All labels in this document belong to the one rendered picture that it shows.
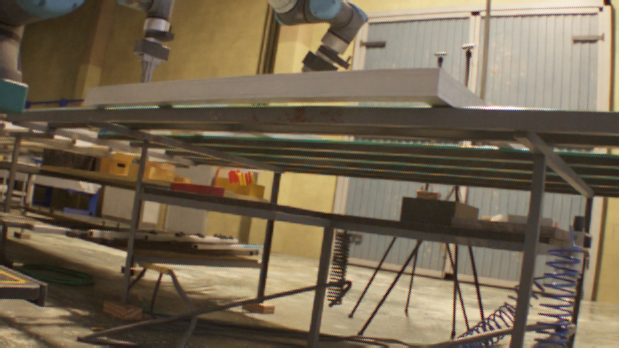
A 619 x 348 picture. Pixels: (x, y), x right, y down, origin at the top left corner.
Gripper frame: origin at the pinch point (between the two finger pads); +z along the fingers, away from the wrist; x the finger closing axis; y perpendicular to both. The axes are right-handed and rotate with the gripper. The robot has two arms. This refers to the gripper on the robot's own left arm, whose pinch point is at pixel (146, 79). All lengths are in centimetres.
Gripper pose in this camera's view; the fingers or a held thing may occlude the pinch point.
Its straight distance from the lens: 215.3
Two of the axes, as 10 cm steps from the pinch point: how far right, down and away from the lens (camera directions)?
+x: -5.9, -1.6, -7.9
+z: -1.4, 9.9, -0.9
